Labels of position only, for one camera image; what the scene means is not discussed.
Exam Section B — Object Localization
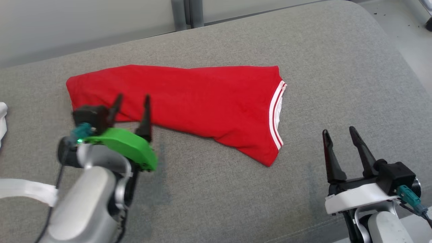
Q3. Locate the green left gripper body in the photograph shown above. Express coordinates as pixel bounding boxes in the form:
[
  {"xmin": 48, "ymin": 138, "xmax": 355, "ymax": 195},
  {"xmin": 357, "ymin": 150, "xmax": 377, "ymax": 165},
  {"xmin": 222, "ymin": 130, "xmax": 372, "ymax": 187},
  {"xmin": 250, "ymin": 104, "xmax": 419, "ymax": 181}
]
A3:
[{"xmin": 84, "ymin": 128, "xmax": 158, "ymax": 172}]

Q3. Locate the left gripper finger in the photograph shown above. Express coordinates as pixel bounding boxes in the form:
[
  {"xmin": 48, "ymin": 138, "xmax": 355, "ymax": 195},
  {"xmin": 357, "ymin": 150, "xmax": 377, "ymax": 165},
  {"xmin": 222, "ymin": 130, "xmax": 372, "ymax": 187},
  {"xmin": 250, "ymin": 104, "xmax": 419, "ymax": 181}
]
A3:
[
  {"xmin": 107, "ymin": 94, "xmax": 124, "ymax": 130},
  {"xmin": 135, "ymin": 95, "xmax": 153, "ymax": 142}
]

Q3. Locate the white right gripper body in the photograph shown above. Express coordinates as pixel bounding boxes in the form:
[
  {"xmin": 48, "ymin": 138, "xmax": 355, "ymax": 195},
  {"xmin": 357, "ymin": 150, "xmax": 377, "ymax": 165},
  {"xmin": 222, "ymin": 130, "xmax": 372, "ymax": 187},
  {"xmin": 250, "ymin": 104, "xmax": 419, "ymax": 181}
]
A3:
[{"xmin": 325, "ymin": 175, "xmax": 399, "ymax": 216}]

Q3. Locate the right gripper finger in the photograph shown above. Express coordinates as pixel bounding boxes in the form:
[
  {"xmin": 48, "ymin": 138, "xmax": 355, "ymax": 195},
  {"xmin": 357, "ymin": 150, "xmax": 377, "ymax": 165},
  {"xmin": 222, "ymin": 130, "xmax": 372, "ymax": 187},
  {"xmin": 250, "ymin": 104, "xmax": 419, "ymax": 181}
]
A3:
[
  {"xmin": 349, "ymin": 126, "xmax": 379, "ymax": 178},
  {"xmin": 322, "ymin": 130, "xmax": 347, "ymax": 185}
]

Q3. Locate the red garment with white trim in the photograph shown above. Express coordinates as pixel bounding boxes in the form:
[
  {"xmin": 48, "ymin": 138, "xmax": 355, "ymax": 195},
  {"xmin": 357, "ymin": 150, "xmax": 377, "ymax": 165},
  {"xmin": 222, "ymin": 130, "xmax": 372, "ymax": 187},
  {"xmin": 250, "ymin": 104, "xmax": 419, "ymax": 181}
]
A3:
[{"xmin": 66, "ymin": 64, "xmax": 287, "ymax": 167}]

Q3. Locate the grey fabric sofa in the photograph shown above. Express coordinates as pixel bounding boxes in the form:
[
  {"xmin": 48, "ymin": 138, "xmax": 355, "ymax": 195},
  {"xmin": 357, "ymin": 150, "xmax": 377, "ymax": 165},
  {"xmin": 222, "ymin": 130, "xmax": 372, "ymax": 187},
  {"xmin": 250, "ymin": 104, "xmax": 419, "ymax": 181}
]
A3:
[{"xmin": 0, "ymin": 0, "xmax": 432, "ymax": 243}]

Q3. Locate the teal left camera connector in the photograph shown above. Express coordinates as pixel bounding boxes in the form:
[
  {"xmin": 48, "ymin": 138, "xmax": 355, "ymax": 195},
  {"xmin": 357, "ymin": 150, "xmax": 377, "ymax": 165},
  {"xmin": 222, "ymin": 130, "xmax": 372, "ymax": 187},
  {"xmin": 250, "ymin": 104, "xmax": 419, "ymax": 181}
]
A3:
[{"xmin": 70, "ymin": 123, "xmax": 94, "ymax": 144}]

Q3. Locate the teal camera connector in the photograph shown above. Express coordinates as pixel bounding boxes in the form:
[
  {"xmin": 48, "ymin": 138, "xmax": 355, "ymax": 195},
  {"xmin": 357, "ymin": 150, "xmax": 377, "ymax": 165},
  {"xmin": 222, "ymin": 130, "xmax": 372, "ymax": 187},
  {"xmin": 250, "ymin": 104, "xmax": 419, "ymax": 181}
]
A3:
[
  {"xmin": 397, "ymin": 185, "xmax": 428, "ymax": 216},
  {"xmin": 70, "ymin": 123, "xmax": 94, "ymax": 144}
]

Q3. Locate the teal right camera connector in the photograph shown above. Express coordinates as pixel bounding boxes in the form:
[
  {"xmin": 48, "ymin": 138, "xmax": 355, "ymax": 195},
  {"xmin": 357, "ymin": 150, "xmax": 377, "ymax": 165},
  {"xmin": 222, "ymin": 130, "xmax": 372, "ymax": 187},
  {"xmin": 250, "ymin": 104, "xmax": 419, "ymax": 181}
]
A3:
[{"xmin": 397, "ymin": 185, "xmax": 428, "ymax": 216}]

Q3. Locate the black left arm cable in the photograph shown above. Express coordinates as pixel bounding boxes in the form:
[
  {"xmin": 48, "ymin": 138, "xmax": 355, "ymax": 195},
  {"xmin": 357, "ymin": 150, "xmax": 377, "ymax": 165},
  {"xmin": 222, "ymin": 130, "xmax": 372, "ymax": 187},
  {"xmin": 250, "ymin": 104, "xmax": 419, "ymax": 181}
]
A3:
[{"xmin": 34, "ymin": 145, "xmax": 70, "ymax": 243}]

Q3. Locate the grey vertical frame post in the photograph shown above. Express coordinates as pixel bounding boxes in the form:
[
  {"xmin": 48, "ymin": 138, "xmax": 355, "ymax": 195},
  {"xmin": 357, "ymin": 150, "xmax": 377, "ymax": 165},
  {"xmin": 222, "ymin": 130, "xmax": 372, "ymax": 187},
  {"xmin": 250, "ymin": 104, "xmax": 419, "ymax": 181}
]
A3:
[{"xmin": 170, "ymin": 0, "xmax": 205, "ymax": 31}]

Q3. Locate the white flat strap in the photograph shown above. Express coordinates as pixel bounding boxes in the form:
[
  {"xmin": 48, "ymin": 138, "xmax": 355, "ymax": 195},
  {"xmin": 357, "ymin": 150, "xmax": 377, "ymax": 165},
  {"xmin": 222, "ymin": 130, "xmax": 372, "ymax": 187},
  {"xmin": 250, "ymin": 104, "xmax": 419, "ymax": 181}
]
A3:
[{"xmin": 0, "ymin": 178, "xmax": 59, "ymax": 207}]

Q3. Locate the white slanted frame bar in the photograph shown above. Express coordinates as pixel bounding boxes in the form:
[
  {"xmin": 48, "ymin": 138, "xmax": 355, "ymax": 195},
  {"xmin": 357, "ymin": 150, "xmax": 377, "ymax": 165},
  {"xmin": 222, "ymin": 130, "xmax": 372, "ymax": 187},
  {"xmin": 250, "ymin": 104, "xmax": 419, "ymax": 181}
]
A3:
[{"xmin": 403, "ymin": 0, "xmax": 432, "ymax": 25}]

